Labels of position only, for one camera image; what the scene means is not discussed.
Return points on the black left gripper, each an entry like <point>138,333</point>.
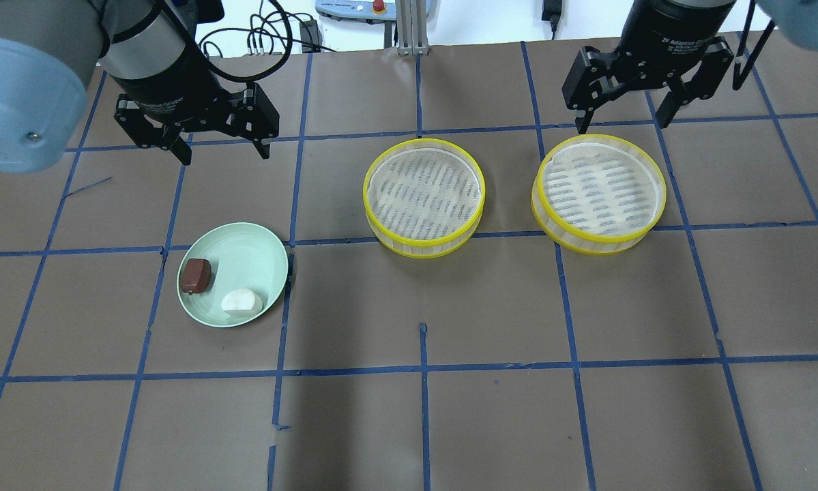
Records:
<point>165,85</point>

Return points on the teach pendant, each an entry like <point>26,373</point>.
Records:
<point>368,12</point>

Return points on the black power adapter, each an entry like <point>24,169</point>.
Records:
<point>552,11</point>

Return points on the white bun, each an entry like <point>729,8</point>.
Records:
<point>242,303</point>

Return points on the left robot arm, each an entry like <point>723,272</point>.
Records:
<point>48,51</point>

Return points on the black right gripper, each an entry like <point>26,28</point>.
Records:
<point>668,31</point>

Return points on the aluminium frame post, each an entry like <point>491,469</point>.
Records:
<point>411,27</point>

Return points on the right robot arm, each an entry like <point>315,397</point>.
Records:
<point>797,20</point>

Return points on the brown bun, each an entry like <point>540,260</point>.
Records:
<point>195,277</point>

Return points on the light green plate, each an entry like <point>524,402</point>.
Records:
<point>242,254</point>

